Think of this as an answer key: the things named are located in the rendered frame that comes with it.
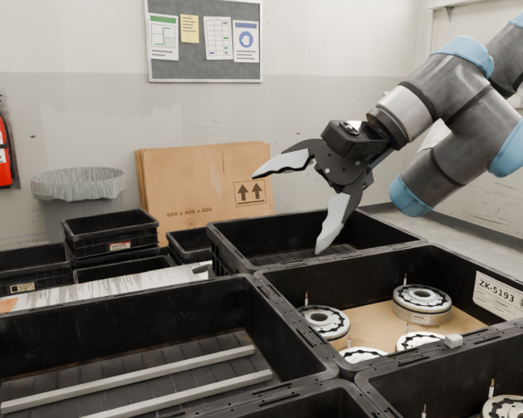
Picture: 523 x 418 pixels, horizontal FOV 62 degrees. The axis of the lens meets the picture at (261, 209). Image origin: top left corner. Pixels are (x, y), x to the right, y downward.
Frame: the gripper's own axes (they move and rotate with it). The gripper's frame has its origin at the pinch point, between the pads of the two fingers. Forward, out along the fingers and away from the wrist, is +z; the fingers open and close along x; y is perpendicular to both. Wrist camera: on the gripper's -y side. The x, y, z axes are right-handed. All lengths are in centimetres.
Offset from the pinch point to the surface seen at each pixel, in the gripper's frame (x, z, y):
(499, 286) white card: -26.9, -19.2, 24.5
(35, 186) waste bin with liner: 159, 110, 137
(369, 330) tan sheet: -19.4, 2.2, 21.3
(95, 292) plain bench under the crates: 32, 55, 42
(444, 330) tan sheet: -27.0, -7.5, 25.2
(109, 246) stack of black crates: 80, 78, 110
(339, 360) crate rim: -20.1, 5.1, -5.3
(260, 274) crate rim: -1.8, 9.8, 11.8
